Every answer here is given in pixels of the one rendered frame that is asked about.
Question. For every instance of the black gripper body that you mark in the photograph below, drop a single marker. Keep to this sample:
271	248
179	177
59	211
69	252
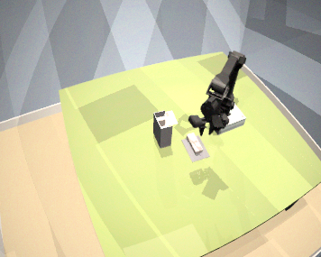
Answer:
197	122

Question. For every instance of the grey open-top bin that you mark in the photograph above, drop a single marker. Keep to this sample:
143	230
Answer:
163	135

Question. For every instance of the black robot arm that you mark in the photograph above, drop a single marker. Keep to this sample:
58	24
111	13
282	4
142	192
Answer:
223	97

